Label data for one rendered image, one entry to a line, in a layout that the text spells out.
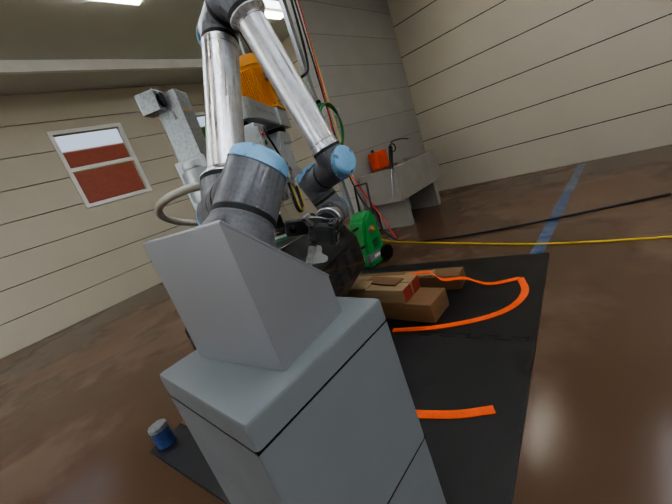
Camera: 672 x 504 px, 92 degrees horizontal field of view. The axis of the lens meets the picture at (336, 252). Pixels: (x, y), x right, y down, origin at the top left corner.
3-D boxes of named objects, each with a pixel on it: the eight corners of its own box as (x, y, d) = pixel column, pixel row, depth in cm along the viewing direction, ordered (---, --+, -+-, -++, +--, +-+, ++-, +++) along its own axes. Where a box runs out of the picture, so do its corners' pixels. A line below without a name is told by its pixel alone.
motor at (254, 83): (255, 121, 269) (236, 70, 259) (290, 108, 263) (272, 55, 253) (243, 118, 242) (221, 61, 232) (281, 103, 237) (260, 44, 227)
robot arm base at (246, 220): (290, 262, 70) (299, 220, 73) (200, 231, 60) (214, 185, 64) (257, 275, 85) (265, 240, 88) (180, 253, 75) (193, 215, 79)
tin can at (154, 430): (160, 453, 180) (149, 435, 177) (155, 446, 188) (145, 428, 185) (178, 439, 187) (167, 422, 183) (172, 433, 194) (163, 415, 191)
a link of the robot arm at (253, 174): (221, 193, 66) (242, 124, 72) (201, 217, 80) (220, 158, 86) (288, 220, 74) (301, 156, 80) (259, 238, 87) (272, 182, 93)
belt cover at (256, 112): (266, 141, 276) (258, 121, 272) (293, 131, 271) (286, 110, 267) (214, 137, 185) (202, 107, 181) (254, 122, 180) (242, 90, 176)
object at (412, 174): (375, 232, 495) (358, 177, 473) (414, 206, 582) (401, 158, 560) (411, 228, 451) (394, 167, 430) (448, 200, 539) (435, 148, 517)
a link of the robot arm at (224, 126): (210, 227, 81) (199, -24, 94) (194, 243, 94) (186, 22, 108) (268, 230, 89) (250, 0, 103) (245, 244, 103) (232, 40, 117)
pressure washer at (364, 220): (373, 255, 394) (351, 185, 372) (395, 255, 366) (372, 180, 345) (353, 267, 375) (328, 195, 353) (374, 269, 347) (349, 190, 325)
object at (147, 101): (140, 119, 242) (130, 98, 238) (162, 117, 255) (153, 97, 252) (151, 109, 229) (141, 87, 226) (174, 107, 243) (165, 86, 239)
